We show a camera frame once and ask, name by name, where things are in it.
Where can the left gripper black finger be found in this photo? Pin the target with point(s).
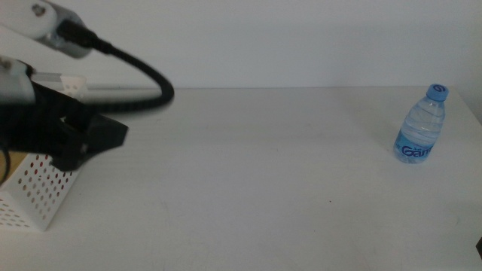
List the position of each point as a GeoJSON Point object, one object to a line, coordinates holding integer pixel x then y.
{"type": "Point", "coordinates": [69, 162]}
{"type": "Point", "coordinates": [109, 133]}

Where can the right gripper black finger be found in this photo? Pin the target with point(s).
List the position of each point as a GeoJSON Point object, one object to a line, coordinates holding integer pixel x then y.
{"type": "Point", "coordinates": [479, 248]}

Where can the clear water bottle blue cap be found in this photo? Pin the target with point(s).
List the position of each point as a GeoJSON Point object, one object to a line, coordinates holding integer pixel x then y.
{"type": "Point", "coordinates": [418, 131]}

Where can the white perforated plastic basket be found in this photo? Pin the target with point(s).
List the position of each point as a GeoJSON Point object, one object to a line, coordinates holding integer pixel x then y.
{"type": "Point", "coordinates": [75, 79]}

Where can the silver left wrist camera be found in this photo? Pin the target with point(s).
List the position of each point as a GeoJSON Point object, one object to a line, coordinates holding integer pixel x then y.
{"type": "Point", "coordinates": [75, 52]}

